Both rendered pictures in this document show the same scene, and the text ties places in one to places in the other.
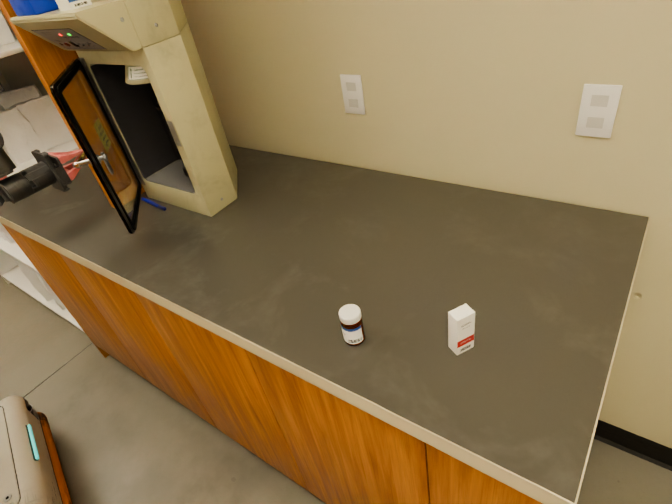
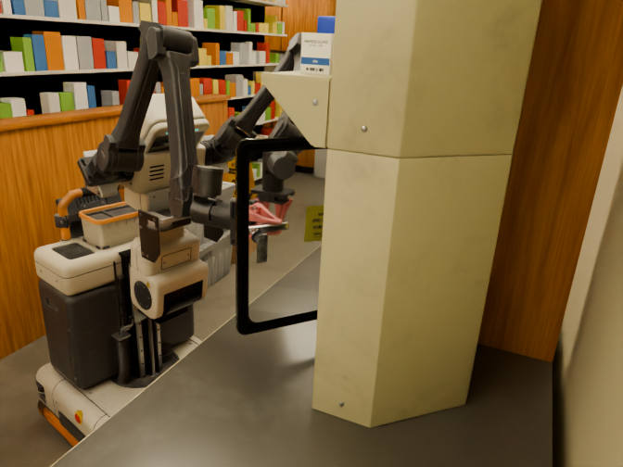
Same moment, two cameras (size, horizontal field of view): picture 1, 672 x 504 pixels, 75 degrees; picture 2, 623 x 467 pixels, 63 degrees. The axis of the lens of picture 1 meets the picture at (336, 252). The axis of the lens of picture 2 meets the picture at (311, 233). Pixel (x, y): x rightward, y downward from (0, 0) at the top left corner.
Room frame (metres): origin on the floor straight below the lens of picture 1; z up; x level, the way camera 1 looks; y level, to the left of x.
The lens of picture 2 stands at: (0.87, -0.36, 1.56)
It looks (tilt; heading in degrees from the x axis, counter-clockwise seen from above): 21 degrees down; 71
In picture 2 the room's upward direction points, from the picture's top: 3 degrees clockwise
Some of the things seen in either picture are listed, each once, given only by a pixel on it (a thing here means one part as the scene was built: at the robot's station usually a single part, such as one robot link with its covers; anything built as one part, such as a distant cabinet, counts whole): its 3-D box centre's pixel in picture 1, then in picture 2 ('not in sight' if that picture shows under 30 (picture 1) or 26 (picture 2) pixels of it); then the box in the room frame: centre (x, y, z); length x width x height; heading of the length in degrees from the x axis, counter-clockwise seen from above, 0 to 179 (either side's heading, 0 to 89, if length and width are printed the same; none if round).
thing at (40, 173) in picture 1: (41, 175); (231, 217); (1.04, 0.66, 1.20); 0.07 x 0.07 x 0.10; 48
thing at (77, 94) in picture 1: (104, 147); (308, 234); (1.18, 0.55, 1.19); 0.30 x 0.01 x 0.40; 9
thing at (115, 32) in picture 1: (74, 33); (333, 102); (1.19, 0.50, 1.46); 0.32 x 0.11 x 0.10; 48
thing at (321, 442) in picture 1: (271, 318); not in sight; (1.17, 0.28, 0.45); 2.05 x 0.67 x 0.90; 48
